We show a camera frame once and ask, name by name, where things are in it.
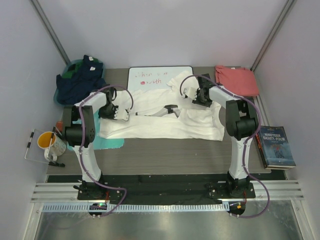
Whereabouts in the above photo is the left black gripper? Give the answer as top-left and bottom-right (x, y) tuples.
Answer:
(98, 104), (119, 121)

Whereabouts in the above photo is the white printed t-shirt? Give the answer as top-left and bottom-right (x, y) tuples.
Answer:
(99, 71), (225, 141)

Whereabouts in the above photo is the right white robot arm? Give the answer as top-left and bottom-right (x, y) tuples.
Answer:
(191, 74), (261, 198)

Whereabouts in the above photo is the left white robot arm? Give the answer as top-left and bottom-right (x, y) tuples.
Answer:
(62, 86), (119, 200)

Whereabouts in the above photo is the teal cutting board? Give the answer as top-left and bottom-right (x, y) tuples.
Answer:
(66, 118), (125, 152)

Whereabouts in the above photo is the folded pink t-shirt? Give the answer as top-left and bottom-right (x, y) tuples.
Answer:
(215, 65), (260, 97)

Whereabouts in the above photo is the navy blue t-shirt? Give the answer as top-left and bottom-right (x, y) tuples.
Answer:
(55, 54), (108, 106)

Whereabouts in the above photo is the white dry-erase board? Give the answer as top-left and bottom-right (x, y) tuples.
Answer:
(127, 66), (193, 92)

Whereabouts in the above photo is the small brown red object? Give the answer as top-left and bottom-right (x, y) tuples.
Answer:
(55, 121), (63, 130)

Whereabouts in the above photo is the green t-shirt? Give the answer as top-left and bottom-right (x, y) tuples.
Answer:
(61, 60), (83, 79)

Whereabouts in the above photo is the teal laundry basket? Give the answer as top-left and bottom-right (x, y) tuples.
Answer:
(53, 58), (107, 107)

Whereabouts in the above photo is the white mug orange inside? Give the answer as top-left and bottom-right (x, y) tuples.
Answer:
(37, 131), (67, 162)

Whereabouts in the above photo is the black marker pen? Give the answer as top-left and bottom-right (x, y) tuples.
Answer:
(48, 161), (65, 168)

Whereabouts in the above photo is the clear acrylic sheet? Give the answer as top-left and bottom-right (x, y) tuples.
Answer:
(24, 126), (63, 164)

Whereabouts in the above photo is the Nineteen Eighty-Four book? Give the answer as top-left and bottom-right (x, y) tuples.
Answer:
(255, 126), (296, 170)

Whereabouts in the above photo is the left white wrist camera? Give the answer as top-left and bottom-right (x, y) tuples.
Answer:
(113, 109), (130, 122)

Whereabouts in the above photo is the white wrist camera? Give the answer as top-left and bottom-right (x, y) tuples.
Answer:
(113, 109), (130, 122)
(182, 87), (198, 100)

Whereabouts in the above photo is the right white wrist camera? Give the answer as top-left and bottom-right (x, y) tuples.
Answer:
(182, 87), (198, 100)

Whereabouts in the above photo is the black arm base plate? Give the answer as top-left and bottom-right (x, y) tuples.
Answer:
(47, 170), (285, 205)

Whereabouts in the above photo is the white slotted cable duct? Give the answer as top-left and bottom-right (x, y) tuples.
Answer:
(42, 202), (230, 213)

